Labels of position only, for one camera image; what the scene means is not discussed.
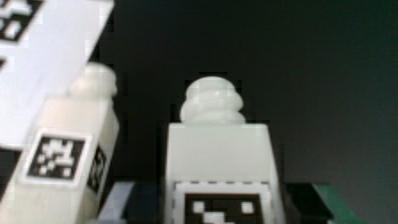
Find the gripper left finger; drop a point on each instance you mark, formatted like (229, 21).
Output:
(130, 204)

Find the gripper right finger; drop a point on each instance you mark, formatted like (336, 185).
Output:
(314, 205)

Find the white table leg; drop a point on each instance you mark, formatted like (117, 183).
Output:
(222, 187)
(55, 186)

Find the white marker sheet with tags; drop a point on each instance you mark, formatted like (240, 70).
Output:
(50, 30)

